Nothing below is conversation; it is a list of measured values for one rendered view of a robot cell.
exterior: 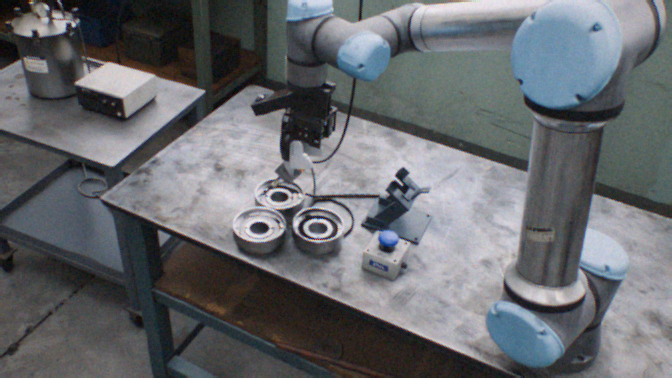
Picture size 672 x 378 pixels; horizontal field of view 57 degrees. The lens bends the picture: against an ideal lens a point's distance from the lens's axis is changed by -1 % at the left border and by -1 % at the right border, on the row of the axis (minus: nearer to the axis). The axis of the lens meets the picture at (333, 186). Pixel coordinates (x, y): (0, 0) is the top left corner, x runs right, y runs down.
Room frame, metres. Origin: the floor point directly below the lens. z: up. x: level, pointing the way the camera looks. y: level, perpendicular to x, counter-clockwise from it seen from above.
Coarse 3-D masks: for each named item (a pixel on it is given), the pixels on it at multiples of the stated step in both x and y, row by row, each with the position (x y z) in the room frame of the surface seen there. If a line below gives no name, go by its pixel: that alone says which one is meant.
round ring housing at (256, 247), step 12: (240, 216) 0.96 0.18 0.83; (252, 216) 0.97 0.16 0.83; (264, 216) 0.98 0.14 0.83; (276, 216) 0.98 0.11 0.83; (252, 228) 0.95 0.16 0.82; (264, 228) 0.96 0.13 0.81; (240, 240) 0.89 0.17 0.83; (252, 240) 0.89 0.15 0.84; (264, 240) 0.89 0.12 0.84; (276, 240) 0.90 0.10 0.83; (252, 252) 0.89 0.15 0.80; (264, 252) 0.89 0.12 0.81
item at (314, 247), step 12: (300, 216) 0.98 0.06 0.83; (336, 216) 0.99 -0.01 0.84; (312, 228) 0.97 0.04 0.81; (324, 228) 0.97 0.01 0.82; (300, 240) 0.91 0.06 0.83; (312, 240) 0.90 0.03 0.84; (324, 240) 0.91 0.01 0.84; (336, 240) 0.92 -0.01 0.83; (312, 252) 0.91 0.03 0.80; (324, 252) 0.91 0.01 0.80
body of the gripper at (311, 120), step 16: (304, 96) 1.00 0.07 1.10; (320, 96) 0.98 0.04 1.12; (288, 112) 0.99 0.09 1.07; (304, 112) 0.99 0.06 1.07; (320, 112) 0.98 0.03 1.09; (336, 112) 1.02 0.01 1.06; (288, 128) 0.98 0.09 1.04; (304, 128) 0.97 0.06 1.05; (320, 128) 0.96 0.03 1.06; (320, 144) 0.96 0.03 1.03
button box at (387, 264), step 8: (376, 240) 0.91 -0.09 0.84; (400, 240) 0.92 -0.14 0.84; (368, 248) 0.89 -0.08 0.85; (376, 248) 0.89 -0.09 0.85; (384, 248) 0.89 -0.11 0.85; (392, 248) 0.89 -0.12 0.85; (400, 248) 0.90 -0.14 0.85; (408, 248) 0.91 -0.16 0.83; (368, 256) 0.87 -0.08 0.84; (376, 256) 0.87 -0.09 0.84; (384, 256) 0.87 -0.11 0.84; (392, 256) 0.87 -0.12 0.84; (400, 256) 0.87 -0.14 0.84; (368, 264) 0.87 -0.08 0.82; (376, 264) 0.87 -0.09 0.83; (384, 264) 0.86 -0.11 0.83; (392, 264) 0.86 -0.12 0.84; (400, 264) 0.87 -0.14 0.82; (376, 272) 0.87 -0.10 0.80; (384, 272) 0.86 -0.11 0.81; (392, 272) 0.85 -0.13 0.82; (392, 280) 0.85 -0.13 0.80
